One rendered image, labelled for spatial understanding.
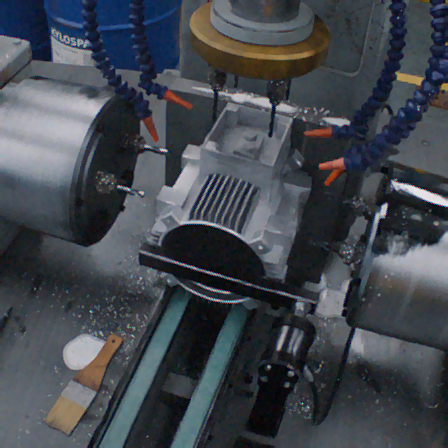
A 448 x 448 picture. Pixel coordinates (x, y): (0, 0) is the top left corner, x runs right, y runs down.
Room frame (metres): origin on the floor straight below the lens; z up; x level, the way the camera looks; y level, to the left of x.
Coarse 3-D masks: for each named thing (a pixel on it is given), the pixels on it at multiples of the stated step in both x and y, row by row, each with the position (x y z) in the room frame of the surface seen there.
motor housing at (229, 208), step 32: (192, 192) 0.64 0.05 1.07; (224, 192) 0.63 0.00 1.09; (288, 192) 0.67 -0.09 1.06; (160, 224) 0.60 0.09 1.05; (192, 224) 0.68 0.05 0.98; (224, 224) 0.57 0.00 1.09; (256, 224) 0.59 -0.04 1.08; (192, 256) 0.63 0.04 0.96; (224, 256) 0.65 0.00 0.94; (256, 256) 0.64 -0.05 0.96; (192, 288) 0.58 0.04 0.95
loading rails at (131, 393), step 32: (160, 320) 0.53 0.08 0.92; (192, 320) 0.59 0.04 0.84; (256, 320) 0.57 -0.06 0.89; (160, 352) 0.47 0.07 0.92; (224, 352) 0.48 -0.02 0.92; (128, 384) 0.41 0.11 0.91; (160, 384) 0.45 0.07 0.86; (192, 384) 0.46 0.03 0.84; (224, 384) 0.42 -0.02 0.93; (256, 384) 0.49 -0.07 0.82; (128, 416) 0.36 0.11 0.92; (192, 416) 0.37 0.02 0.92
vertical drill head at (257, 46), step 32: (224, 0) 0.71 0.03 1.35; (256, 0) 0.66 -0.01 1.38; (288, 0) 0.66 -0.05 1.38; (192, 32) 0.67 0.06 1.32; (224, 32) 0.65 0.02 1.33; (256, 32) 0.64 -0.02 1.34; (288, 32) 0.65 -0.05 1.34; (320, 32) 0.69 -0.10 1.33; (224, 64) 0.62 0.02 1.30; (256, 64) 0.61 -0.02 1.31; (288, 64) 0.62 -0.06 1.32; (320, 64) 0.65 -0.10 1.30; (288, 96) 0.74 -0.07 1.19
